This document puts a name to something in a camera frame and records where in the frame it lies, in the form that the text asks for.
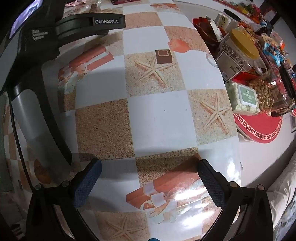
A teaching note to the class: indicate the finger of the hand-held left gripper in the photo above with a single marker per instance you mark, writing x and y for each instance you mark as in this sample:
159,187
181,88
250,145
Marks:
92,24

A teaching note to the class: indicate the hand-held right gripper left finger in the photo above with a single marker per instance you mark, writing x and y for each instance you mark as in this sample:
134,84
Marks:
89,183

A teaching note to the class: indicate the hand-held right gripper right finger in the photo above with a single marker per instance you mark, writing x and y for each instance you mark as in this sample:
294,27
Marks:
211,183

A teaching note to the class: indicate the red round tray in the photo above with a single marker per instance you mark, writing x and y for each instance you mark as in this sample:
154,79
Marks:
259,127

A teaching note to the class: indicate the white cushion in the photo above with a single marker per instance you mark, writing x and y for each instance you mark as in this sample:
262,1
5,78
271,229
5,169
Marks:
284,192

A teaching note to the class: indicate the wet wipes pack green label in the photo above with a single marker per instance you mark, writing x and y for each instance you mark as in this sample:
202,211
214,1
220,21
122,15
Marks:
247,97

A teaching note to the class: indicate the clear bag of peanuts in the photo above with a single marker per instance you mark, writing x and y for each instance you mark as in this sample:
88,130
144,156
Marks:
262,91

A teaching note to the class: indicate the red gift bag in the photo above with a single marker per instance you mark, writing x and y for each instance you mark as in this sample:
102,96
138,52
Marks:
204,27

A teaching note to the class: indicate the clear jar with yellow lid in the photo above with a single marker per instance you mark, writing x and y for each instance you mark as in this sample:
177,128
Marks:
238,58

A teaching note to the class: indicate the white cartons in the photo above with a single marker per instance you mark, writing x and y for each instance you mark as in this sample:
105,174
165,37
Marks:
225,20

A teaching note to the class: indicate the blue snack bag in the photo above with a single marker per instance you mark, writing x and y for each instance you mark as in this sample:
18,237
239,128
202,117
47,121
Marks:
272,52

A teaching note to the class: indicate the pile of assorted packets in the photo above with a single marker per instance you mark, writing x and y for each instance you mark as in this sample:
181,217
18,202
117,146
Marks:
266,30

